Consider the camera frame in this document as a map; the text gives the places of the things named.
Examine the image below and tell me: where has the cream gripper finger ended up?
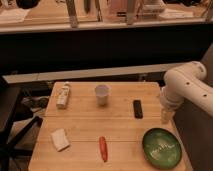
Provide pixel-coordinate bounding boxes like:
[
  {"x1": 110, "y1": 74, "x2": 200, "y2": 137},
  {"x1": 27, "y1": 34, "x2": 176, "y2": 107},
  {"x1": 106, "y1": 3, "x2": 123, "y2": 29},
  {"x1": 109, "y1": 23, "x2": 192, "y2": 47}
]
[{"x1": 161, "y1": 109, "x2": 174, "y2": 124}]

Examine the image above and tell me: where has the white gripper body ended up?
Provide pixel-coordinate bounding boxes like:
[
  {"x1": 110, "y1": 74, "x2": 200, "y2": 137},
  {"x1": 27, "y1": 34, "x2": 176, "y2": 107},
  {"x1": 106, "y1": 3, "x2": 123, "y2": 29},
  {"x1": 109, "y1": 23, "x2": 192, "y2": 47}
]
[{"x1": 159, "y1": 87, "x2": 184, "y2": 111}]

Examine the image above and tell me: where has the white plastic bottle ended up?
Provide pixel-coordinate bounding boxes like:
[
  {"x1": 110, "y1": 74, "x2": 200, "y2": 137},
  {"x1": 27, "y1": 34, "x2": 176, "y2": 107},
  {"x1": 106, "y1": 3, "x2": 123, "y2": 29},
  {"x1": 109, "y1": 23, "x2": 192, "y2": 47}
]
[{"x1": 56, "y1": 82, "x2": 71, "y2": 109}]

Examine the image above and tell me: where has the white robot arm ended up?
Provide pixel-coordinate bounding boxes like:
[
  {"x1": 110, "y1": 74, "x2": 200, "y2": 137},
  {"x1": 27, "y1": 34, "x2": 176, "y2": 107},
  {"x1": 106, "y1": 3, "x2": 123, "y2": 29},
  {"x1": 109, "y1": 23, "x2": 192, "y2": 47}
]
[{"x1": 159, "y1": 61, "x2": 213, "y2": 124}]

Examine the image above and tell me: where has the green ceramic bowl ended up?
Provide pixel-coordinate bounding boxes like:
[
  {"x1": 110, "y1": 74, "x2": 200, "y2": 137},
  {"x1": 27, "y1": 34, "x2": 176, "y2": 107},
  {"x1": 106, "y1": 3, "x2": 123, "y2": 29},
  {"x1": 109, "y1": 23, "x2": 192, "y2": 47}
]
[{"x1": 142, "y1": 128, "x2": 182, "y2": 170}]

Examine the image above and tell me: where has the black rectangular device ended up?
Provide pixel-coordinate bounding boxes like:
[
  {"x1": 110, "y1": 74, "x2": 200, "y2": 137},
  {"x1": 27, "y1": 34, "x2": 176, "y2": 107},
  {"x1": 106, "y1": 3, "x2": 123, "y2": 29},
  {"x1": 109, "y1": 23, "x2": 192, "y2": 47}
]
[{"x1": 133, "y1": 100, "x2": 143, "y2": 119}]

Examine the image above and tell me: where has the white paper cup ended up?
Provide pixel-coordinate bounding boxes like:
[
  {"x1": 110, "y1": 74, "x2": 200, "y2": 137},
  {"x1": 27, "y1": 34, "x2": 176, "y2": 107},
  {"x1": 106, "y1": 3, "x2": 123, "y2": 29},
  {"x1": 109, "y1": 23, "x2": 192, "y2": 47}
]
[{"x1": 95, "y1": 84, "x2": 109, "y2": 106}]

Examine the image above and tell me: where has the black office chair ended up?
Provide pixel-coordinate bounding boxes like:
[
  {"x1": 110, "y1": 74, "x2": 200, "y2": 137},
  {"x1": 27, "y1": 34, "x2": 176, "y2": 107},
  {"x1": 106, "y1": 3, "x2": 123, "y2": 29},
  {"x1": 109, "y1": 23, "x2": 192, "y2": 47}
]
[{"x1": 0, "y1": 76, "x2": 43, "y2": 171}]

